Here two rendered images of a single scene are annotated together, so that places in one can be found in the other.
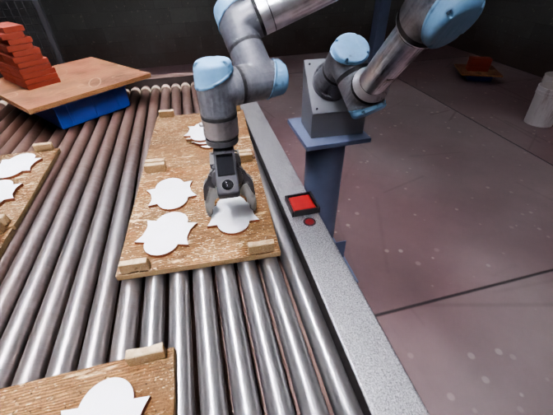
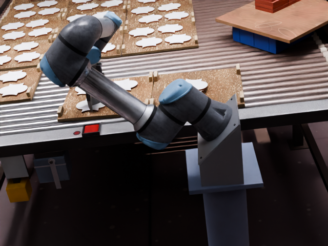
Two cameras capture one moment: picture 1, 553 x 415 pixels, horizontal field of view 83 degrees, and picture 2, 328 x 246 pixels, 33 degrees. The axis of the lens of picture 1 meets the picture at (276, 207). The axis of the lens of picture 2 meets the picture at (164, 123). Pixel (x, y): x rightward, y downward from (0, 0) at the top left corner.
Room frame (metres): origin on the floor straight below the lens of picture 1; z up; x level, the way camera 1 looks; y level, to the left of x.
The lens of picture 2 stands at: (1.55, -1.93, 2.14)
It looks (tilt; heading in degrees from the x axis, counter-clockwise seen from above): 31 degrees down; 107
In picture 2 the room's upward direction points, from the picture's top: 8 degrees counter-clockwise
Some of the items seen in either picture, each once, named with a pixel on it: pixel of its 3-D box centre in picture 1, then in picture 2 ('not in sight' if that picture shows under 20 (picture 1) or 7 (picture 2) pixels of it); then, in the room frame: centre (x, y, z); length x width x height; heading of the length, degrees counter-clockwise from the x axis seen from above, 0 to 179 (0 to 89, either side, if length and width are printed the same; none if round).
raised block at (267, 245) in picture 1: (261, 246); (60, 111); (0.48, 0.04, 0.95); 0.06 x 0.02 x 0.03; 100
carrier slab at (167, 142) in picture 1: (201, 137); (196, 90); (1.06, 0.27, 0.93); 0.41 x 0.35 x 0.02; 10
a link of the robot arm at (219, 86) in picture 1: (216, 89); not in sight; (0.63, 0.11, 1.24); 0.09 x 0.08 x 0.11; 120
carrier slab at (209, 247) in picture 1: (201, 207); (108, 97); (0.65, 0.20, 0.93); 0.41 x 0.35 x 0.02; 10
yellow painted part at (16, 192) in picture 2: not in sight; (14, 175); (0.29, -0.17, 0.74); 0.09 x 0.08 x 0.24; 13
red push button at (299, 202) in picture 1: (301, 204); (91, 130); (0.66, -0.07, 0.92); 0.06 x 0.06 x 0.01; 13
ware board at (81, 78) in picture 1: (67, 80); (283, 14); (1.42, 0.89, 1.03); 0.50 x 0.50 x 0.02; 52
